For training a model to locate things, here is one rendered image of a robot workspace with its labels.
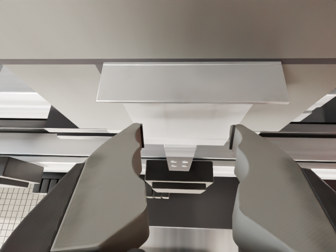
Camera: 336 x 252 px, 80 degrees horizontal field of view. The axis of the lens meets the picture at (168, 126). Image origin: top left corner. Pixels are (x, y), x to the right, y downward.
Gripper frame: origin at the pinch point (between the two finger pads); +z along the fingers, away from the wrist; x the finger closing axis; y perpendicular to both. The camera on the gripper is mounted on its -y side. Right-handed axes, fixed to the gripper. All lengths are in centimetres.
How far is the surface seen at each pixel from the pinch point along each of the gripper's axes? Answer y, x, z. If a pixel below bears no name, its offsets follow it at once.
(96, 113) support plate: 0.4, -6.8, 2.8
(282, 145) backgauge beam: 17.2, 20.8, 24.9
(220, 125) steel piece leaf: 1.8, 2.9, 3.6
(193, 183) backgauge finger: 19.7, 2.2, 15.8
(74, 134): 4.5, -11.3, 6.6
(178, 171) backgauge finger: 17.7, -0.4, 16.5
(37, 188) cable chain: 34, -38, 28
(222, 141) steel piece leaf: 4.9, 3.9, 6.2
